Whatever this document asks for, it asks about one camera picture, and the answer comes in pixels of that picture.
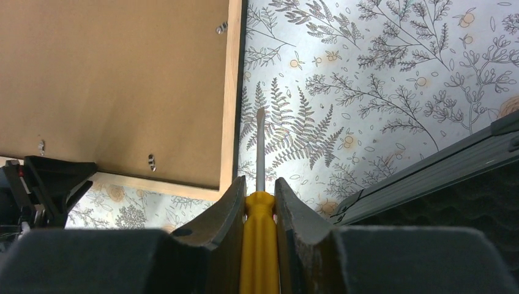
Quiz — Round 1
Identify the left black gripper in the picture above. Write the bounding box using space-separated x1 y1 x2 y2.
1 156 97 244

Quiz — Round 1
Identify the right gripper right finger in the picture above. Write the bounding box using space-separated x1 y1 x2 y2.
274 178 345 293

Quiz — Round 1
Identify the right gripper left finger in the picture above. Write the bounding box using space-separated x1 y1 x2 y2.
171 176 247 293

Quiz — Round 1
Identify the orange handled screwdriver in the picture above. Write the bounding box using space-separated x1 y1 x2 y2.
239 107 280 294

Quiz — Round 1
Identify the black picture frame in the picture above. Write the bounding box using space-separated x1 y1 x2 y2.
1 1 247 201

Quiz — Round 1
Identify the floral table mat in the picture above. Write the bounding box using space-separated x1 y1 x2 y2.
64 0 519 234

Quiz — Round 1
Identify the black poker chip case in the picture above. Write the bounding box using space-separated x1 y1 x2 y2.
329 111 518 278

